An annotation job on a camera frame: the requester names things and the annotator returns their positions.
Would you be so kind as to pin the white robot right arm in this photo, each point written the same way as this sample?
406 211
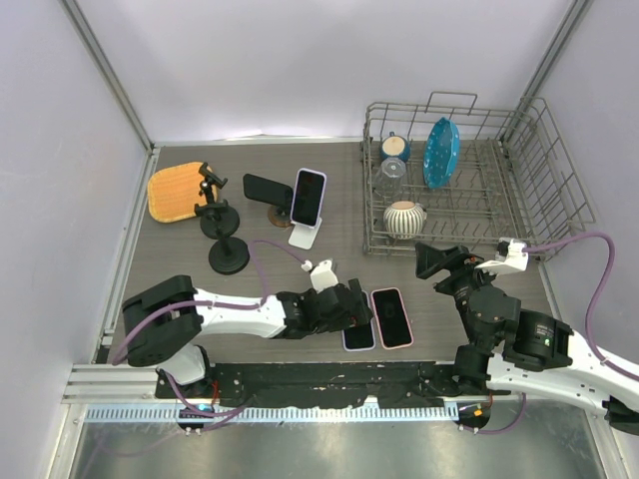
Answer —
514 349

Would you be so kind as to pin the clear drinking glass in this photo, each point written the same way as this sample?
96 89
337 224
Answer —
392 172

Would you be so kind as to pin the grey left corner post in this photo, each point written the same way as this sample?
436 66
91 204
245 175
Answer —
98 55

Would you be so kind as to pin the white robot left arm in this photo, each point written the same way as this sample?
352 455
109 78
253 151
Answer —
162 322

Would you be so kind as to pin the grey wire dish rack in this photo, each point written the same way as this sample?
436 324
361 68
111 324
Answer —
514 178

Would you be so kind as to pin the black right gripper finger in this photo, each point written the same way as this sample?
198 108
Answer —
472 258
431 260

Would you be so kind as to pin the blue polka dot plate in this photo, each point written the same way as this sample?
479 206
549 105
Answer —
441 154

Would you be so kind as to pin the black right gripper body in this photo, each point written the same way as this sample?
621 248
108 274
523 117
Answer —
460 279

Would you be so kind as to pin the striped white ceramic mug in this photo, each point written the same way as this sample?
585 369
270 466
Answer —
404 220

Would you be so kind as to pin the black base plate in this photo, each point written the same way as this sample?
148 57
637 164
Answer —
326 385

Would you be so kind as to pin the grey aluminium corner post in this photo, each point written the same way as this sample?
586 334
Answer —
567 27

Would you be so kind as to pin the black phone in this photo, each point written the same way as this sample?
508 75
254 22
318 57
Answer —
267 191

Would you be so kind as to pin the orange woven mat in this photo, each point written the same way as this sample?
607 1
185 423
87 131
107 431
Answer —
173 193

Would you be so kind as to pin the white cable duct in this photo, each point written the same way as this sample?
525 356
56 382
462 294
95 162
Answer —
369 412

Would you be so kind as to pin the aluminium front rail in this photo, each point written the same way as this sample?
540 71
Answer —
120 383

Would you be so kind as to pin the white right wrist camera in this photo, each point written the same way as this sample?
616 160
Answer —
510 257

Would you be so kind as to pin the round wooden phone stand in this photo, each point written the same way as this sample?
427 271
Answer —
279 217

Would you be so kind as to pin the white folding phone stand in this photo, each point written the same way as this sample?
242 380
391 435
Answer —
303 237

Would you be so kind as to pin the tall black phone stand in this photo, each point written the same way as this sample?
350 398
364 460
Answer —
229 255

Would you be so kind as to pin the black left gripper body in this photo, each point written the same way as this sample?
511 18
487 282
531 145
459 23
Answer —
354 316

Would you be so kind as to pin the short black phone stand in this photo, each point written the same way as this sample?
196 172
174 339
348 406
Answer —
217 218

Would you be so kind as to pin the dark blue ceramic cup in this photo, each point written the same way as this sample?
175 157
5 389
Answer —
395 146

